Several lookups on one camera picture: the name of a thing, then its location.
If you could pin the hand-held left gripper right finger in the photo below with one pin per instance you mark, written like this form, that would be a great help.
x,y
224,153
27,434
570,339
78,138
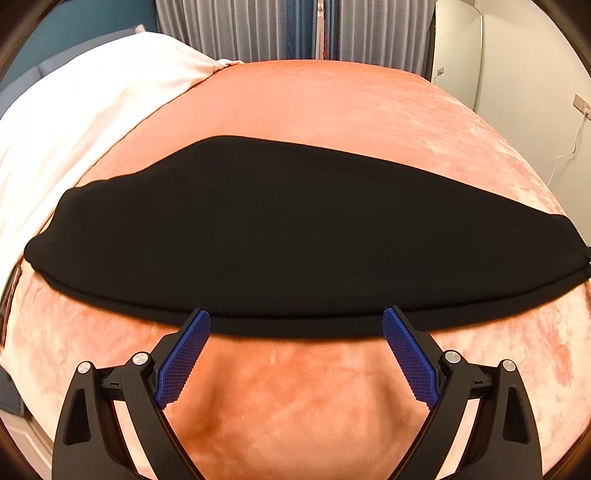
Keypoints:
x,y
408,355

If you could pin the standing mirror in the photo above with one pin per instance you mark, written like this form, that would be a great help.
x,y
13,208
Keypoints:
x,y
457,46

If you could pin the blue curtain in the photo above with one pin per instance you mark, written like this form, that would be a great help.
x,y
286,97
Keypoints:
x,y
330,27

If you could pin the blue padded headboard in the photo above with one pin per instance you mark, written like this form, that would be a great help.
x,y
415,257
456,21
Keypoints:
x,y
46,64

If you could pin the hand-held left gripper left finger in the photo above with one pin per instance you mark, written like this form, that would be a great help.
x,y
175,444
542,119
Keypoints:
x,y
182,357

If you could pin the orange plush blanket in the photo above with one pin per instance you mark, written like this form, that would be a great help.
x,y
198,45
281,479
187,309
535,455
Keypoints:
x,y
323,101

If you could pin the dark phone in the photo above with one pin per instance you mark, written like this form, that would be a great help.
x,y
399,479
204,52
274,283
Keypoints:
x,y
4,314

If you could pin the grey curtain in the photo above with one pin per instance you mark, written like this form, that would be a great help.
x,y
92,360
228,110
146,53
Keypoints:
x,y
383,32
231,27

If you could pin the black pants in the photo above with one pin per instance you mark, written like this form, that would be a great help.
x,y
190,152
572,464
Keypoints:
x,y
286,230

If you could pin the white pillow cover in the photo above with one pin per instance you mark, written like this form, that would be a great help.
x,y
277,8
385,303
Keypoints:
x,y
92,101

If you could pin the beige wall socket plate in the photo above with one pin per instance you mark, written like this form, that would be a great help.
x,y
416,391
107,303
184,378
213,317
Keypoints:
x,y
582,104

